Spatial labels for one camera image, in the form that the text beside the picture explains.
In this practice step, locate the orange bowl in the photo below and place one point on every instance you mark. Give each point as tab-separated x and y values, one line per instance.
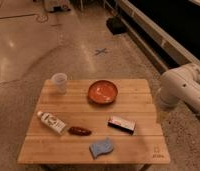
102	92

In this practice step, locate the clear plastic cup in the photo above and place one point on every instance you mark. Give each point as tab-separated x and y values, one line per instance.
60	81

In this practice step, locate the blue sponge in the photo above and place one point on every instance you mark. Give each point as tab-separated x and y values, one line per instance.
101	147

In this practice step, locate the black object on floor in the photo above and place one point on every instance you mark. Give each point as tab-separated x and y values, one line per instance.
115	25

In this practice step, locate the wooden folding table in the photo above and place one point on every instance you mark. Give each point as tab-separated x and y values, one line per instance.
134	103

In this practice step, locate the boxed eraser red white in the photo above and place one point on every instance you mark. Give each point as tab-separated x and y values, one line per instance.
122	124

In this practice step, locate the white tube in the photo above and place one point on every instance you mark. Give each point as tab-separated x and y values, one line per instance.
52	122

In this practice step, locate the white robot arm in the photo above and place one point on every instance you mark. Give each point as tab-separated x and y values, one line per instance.
180	84

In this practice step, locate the dark red sausage toy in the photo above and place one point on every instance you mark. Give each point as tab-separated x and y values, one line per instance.
79	131

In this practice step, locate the white machine base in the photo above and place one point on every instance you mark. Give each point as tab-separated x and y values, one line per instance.
56	5

